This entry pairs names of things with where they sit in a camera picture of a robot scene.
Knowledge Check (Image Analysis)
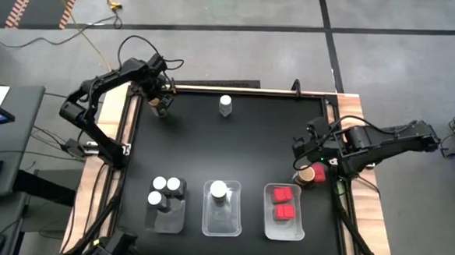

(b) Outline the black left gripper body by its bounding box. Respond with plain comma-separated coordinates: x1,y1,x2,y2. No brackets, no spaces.
146,74,176,101

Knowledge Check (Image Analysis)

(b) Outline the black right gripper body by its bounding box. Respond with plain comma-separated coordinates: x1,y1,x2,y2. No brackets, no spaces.
304,115,337,154

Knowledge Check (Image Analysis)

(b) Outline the brown-lid furikake jar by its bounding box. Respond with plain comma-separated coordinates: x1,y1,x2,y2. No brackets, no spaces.
149,97,168,117
293,165,318,189

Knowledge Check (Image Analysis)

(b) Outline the white-lid glass spice jar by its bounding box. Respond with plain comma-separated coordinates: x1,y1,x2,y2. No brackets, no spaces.
151,175,170,197
218,94,234,119
165,176,189,197
146,189,170,211

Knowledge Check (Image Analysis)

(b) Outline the pale-lid furikake jar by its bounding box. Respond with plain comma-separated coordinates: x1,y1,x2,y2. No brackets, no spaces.
209,179,229,205

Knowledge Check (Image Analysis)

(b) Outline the long black strip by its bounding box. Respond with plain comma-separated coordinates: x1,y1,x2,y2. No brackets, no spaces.
171,76,262,90

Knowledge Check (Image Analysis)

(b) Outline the frosted white plastic bin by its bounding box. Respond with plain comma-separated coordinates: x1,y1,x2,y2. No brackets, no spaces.
261,182,309,243

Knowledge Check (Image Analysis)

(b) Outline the wooden table board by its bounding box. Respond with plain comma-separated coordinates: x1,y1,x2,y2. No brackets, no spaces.
59,79,404,255

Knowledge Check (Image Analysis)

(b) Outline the smoky clear plastic bin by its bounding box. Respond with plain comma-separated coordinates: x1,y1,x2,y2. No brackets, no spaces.
141,176,187,237

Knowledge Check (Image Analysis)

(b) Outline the grey desk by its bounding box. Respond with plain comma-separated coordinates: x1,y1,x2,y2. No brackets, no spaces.
0,83,47,255

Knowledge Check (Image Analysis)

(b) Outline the flat black bar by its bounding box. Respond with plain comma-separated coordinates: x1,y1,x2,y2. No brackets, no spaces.
12,168,79,208

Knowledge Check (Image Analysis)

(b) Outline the black jointed device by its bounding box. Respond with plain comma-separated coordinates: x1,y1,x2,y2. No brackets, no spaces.
87,228,147,255

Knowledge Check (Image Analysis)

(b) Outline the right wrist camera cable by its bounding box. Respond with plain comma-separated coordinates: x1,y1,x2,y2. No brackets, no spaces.
293,112,373,175

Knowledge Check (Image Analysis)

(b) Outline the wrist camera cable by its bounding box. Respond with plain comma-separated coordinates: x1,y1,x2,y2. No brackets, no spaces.
116,34,186,73
293,112,373,175

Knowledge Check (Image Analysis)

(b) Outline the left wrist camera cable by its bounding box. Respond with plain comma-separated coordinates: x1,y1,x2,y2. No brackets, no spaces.
116,34,186,73

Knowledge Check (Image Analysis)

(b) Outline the black aluminium table frame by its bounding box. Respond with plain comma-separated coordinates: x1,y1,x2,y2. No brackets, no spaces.
97,80,404,255

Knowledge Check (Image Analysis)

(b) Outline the thin yellow cord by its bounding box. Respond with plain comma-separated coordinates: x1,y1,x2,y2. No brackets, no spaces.
38,0,119,83

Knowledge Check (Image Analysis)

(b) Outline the black sleeved cable bundle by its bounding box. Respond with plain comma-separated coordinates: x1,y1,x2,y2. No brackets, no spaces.
328,179,396,255
62,165,127,255

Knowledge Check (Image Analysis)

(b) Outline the black floor cable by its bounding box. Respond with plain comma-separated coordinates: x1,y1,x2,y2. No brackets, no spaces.
0,2,125,55

